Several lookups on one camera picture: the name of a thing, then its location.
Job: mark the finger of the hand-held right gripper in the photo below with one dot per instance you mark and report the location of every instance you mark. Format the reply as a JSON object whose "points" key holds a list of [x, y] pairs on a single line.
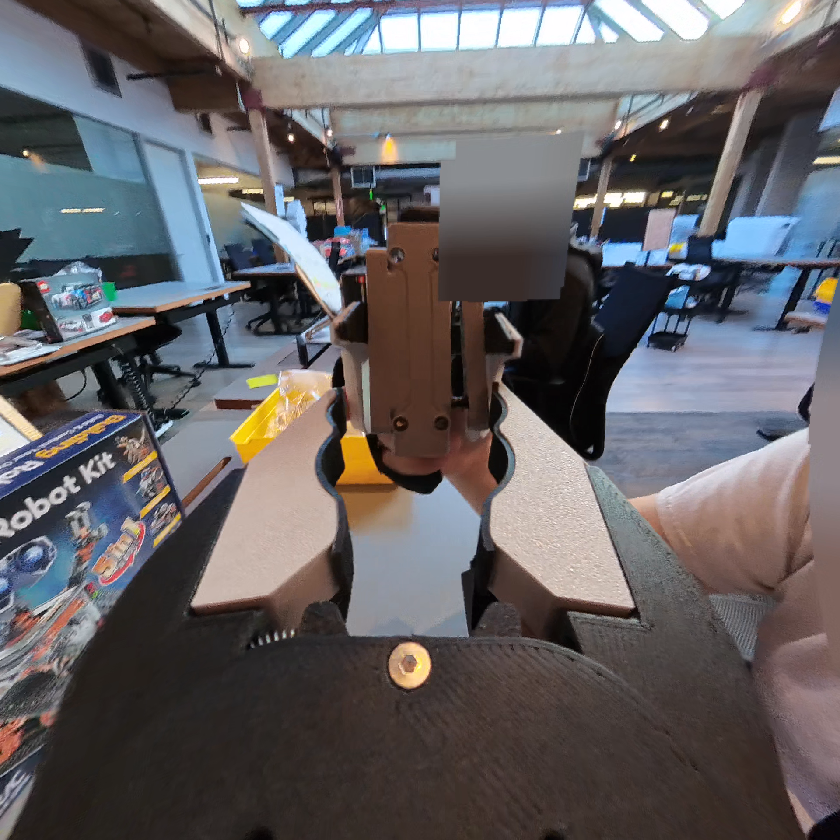
{"points": [[354, 380], [474, 354]]}

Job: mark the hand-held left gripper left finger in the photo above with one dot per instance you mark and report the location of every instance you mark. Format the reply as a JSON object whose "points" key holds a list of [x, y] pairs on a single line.
{"points": [[269, 525]]}

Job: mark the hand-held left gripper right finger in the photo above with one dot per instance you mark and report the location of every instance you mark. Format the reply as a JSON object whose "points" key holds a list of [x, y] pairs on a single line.
{"points": [[558, 525]]}

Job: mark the grey toy beam assembly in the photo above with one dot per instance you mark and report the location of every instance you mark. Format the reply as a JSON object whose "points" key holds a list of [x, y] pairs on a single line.
{"points": [[410, 341]]}

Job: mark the person's right forearm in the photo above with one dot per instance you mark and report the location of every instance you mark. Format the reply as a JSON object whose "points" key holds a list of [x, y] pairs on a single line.
{"points": [[646, 508]]}

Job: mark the brown wooden desk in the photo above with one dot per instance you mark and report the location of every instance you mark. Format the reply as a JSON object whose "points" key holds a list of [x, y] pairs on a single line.
{"points": [[233, 399]]}

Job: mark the wooden desk black legs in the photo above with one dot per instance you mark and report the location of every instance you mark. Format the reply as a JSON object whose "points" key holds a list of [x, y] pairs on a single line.
{"points": [[170, 295], [131, 326], [774, 262]]}

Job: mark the person's right hand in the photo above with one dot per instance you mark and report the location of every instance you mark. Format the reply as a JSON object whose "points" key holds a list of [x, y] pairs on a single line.
{"points": [[469, 469]]}

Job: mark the clear plastic parts bag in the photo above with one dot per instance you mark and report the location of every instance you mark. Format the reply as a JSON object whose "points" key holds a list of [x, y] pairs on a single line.
{"points": [[298, 400]]}

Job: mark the yellow sticky note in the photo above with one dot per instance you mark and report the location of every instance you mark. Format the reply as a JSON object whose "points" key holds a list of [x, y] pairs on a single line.
{"points": [[261, 381]]}

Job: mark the yellow plastic bin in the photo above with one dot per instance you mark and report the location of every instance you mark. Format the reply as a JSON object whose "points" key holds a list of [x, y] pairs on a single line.
{"points": [[262, 426]]}

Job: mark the tilted white board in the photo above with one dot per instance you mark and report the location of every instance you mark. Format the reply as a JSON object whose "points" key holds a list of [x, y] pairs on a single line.
{"points": [[295, 256]]}

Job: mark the dark grey rug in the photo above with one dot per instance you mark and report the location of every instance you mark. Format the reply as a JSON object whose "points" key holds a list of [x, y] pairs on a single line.
{"points": [[689, 453]]}

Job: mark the black office chair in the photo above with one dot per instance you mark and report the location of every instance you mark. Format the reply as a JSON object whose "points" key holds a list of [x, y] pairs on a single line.
{"points": [[236, 253], [630, 341]]}

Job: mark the black rolling cart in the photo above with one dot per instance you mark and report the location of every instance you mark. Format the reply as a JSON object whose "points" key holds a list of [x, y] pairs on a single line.
{"points": [[666, 338]]}

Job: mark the blue toy kit box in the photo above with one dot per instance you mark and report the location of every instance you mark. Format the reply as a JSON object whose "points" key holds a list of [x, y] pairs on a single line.
{"points": [[65, 525]]}

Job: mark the brown cork board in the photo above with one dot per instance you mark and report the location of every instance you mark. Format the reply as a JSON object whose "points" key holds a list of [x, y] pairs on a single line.
{"points": [[658, 229]]}

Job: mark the toy car set box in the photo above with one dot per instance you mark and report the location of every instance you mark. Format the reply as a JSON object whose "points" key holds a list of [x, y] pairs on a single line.
{"points": [[72, 305]]}

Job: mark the stack of papers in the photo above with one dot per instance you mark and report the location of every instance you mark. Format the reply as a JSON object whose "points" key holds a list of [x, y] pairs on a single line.
{"points": [[26, 348]]}

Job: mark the white panel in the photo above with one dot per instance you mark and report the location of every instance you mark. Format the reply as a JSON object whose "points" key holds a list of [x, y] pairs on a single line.
{"points": [[761, 236]]}

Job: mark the yellow round object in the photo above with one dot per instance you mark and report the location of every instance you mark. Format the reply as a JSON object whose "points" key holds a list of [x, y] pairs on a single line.
{"points": [[828, 292]]}

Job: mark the wooden support post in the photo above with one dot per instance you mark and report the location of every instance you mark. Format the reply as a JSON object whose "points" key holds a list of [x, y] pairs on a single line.
{"points": [[728, 164]]}

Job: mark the wall air vent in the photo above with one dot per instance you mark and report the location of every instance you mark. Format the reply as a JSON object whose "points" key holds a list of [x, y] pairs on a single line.
{"points": [[102, 69]]}

